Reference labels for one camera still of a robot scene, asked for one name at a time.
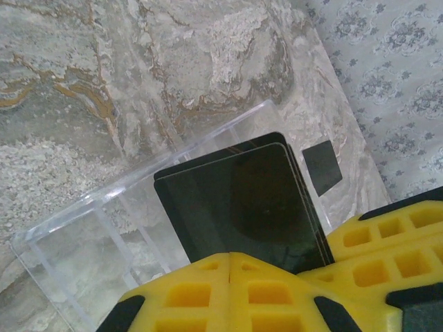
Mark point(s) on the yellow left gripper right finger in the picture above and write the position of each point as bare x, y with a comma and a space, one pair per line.
277, 280

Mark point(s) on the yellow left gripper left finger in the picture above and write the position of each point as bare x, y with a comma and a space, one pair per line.
194, 276

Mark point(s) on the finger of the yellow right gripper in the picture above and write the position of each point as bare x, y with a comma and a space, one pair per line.
380, 297
398, 238

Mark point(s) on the black VIP credit card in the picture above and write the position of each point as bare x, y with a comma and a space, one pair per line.
263, 139
225, 207

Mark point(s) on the clear acrylic box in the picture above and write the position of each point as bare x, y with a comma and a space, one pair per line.
69, 249

